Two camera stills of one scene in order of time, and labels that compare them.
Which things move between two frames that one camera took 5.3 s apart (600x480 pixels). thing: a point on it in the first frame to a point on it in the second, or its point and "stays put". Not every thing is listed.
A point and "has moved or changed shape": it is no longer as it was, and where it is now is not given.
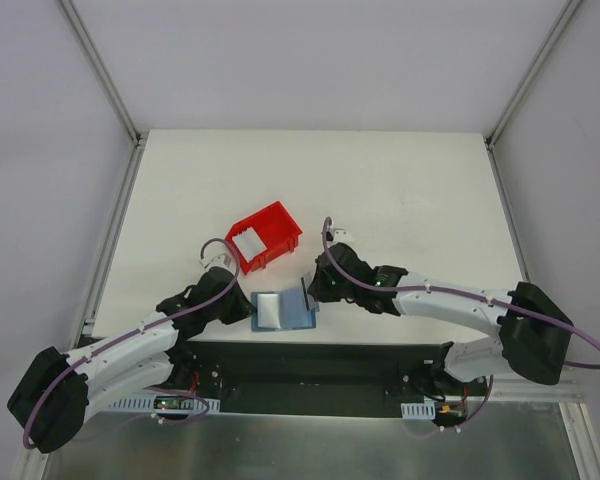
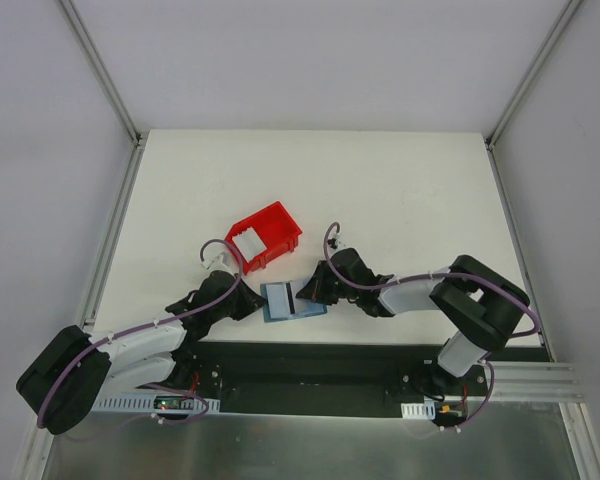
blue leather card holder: x=281 y=311 has moved or changed shape
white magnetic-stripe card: x=311 y=303 to x=277 y=300
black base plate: x=314 y=378 stays put
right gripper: x=319 y=282 stays put
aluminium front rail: x=525 y=390 stays put
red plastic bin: x=277 y=230 stays put
